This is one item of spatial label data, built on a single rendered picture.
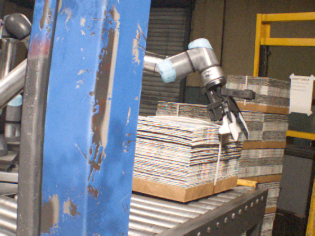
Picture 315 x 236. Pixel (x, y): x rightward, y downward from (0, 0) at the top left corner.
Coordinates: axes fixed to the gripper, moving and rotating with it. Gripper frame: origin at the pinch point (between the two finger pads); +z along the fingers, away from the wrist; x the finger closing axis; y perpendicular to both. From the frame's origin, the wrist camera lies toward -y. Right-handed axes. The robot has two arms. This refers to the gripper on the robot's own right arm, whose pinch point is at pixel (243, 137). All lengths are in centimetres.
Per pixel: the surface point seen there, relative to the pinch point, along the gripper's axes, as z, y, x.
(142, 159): -4.6, 26.8, 18.0
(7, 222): 5, 33, 74
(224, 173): 7.9, 13.3, -6.6
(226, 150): 1.0, 8.9, -4.5
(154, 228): 17, 13, 48
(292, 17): -89, -8, -203
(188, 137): -4.6, 9.1, 19.7
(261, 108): -27, 31, -146
